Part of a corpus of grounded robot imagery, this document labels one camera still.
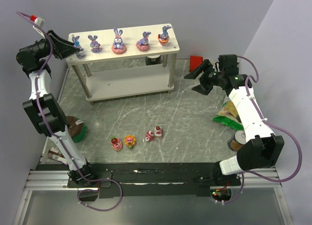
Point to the red plastic block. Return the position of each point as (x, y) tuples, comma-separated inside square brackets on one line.
[(195, 61)]

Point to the brown snack bar wrapper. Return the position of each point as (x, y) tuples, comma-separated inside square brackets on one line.
[(56, 155)]

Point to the small purple bunny toy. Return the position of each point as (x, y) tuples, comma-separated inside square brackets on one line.
[(80, 54)]

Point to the purple bunny with red bow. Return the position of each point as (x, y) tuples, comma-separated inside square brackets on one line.
[(95, 45)]

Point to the orange sunflower toy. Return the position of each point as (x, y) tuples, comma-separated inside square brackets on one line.
[(130, 141)]

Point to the green chips bag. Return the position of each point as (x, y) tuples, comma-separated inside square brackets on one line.
[(228, 116)]

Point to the pink strawberry bear toy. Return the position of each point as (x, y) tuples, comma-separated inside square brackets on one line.
[(116, 144)]

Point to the tin can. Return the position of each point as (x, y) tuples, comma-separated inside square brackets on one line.
[(237, 140)]

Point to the black jar behind shelf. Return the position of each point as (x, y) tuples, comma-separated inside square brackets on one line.
[(153, 60)]

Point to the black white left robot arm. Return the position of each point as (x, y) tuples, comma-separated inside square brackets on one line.
[(42, 108)]

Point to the white two-tier wooden shelf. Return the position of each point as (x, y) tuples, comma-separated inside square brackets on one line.
[(106, 75)]

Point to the pink white roll cake toy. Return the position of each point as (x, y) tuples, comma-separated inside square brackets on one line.
[(149, 136)]

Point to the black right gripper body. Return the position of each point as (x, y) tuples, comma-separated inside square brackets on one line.
[(205, 78)]

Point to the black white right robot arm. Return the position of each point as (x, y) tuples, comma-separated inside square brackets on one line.
[(262, 147)]

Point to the strawberry cake toy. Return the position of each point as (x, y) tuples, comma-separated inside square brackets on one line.
[(158, 131)]

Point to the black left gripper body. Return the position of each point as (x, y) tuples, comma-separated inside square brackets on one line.
[(53, 45)]

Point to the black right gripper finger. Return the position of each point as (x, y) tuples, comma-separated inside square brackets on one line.
[(204, 90), (202, 67)]

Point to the chocolate donut on green plate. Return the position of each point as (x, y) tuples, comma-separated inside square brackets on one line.
[(77, 129)]

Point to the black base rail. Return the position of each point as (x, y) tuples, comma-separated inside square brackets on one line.
[(159, 179)]

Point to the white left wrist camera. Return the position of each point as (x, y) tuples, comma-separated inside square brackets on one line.
[(38, 23)]

